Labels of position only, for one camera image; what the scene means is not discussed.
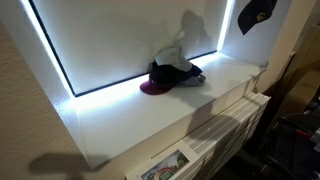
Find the black cap with yellow logo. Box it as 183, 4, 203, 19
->
236, 0, 279, 36

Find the light grey cap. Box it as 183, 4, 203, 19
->
154, 44, 194, 72

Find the grey crumpled cap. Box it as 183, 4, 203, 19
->
182, 73, 207, 88

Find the dark navy cap pile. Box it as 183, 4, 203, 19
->
148, 60, 204, 89

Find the white roller blind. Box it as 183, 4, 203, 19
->
28, 0, 232, 99

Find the maroon cap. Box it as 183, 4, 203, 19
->
139, 78, 175, 96

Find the white box with picture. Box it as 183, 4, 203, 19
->
125, 139, 203, 180

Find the dark equipment with red part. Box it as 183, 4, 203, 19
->
256, 112, 320, 180

